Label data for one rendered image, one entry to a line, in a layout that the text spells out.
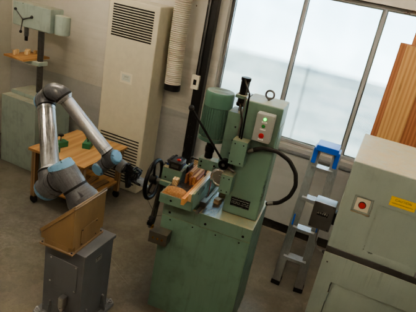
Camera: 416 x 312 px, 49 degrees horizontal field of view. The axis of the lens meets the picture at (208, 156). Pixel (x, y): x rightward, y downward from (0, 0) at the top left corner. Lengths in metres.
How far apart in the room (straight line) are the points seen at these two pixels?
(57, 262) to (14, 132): 2.28
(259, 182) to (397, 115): 1.47
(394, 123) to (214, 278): 1.85
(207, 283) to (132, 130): 1.91
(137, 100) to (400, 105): 2.25
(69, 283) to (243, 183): 1.18
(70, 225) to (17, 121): 2.38
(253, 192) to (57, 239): 1.15
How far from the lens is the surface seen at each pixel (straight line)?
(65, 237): 2.67
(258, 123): 2.52
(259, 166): 2.66
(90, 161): 3.90
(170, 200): 2.68
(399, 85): 3.75
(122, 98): 4.36
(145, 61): 4.17
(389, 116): 3.78
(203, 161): 2.83
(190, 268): 2.97
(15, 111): 4.81
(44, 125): 3.00
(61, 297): 2.94
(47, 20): 4.56
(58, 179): 2.70
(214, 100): 2.65
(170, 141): 4.54
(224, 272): 2.90
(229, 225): 2.73
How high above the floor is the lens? 2.13
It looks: 22 degrees down
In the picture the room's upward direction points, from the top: 11 degrees clockwise
